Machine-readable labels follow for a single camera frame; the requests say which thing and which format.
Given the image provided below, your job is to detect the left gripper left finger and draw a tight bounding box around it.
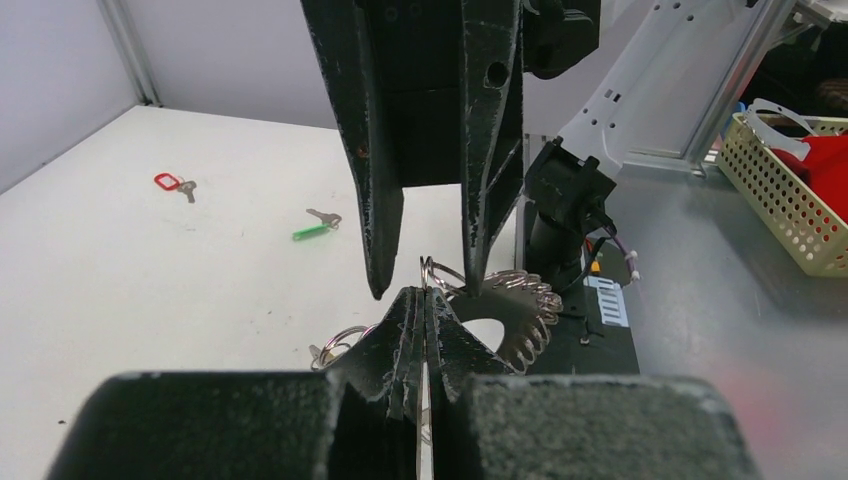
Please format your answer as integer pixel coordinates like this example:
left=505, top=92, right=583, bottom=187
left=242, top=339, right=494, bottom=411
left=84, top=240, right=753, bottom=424
left=48, top=287, right=424, bottom=479

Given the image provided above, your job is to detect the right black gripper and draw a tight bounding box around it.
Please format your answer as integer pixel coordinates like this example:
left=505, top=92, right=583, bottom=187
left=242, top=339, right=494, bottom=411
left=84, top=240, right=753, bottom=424
left=301, top=0, right=522, bottom=300

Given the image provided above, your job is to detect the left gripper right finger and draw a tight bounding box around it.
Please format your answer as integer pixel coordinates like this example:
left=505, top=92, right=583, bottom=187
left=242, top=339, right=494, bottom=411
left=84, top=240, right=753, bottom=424
left=423, top=288, right=759, bottom=479

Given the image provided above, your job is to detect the metal disc keyring holder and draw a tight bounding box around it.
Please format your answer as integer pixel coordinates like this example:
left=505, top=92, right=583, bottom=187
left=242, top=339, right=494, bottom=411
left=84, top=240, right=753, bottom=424
left=307, top=256, right=566, bottom=444

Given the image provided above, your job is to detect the key with green tag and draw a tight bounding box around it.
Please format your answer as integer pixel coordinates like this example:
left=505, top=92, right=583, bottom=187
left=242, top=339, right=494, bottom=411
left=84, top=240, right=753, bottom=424
left=292, top=208, right=342, bottom=241

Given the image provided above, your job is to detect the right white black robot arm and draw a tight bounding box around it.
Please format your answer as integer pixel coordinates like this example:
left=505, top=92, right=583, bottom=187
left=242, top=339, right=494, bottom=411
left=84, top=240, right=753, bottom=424
left=301, top=1, right=782, bottom=298

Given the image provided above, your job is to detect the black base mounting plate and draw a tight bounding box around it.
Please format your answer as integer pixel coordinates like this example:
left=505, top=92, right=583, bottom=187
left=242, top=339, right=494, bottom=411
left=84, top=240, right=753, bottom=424
left=516, top=216, right=640, bottom=375

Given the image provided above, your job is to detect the key with red tag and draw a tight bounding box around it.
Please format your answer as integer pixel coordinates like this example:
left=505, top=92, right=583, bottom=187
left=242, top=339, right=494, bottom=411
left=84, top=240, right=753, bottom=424
left=153, top=172, right=197, bottom=204

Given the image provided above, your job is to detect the cream perforated basket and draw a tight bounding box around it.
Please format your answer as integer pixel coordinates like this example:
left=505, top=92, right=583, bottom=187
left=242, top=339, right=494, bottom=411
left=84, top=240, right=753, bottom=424
left=716, top=112, right=847, bottom=278

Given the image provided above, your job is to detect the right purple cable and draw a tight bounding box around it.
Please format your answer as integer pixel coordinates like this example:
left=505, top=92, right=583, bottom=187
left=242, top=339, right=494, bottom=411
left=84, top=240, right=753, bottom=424
left=606, top=225, right=643, bottom=283

